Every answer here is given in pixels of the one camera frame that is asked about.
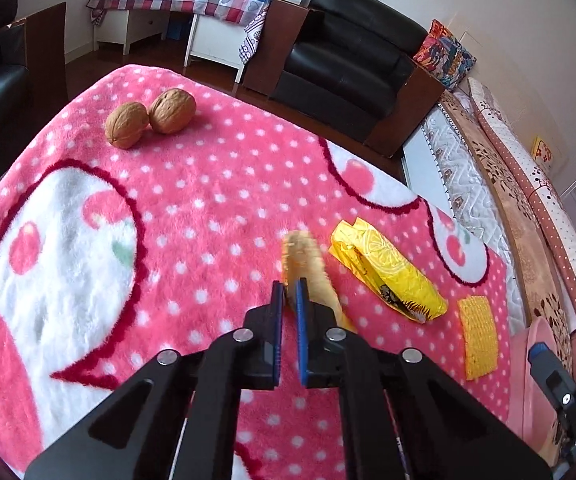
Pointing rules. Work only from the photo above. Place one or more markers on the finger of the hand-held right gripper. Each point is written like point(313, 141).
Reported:
point(558, 390)

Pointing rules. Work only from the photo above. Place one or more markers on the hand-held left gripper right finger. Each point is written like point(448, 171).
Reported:
point(303, 340)

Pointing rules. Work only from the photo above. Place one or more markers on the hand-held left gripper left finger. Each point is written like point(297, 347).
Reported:
point(278, 340)

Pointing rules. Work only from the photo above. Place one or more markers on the pink plastic basin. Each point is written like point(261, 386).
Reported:
point(530, 410)

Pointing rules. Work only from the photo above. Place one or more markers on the yellow lemon-print wrapper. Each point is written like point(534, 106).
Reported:
point(388, 270)

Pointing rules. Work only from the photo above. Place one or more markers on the pink polka-dot blanket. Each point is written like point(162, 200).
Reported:
point(192, 210)

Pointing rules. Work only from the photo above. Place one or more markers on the brown leaf-print bedspread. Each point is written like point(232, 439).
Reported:
point(513, 200)

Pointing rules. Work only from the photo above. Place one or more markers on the white quilted mattress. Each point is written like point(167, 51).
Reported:
point(458, 185)

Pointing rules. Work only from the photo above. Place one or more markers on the yellow printed pillow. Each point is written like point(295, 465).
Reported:
point(543, 150)

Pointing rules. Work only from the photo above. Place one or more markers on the wooden side cabinet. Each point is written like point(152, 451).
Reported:
point(408, 110)
point(42, 45)
point(273, 45)

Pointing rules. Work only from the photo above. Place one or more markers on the brown walnut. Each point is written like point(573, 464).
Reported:
point(125, 125)
point(171, 110)

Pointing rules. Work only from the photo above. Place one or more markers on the black leather armchair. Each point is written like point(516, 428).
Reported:
point(348, 55)

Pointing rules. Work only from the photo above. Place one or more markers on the white table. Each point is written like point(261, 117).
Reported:
point(212, 42)

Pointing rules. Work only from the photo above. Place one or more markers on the colourful printed cushion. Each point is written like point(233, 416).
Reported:
point(443, 55)

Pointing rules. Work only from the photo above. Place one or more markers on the checked tablecloth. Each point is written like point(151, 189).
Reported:
point(177, 0)

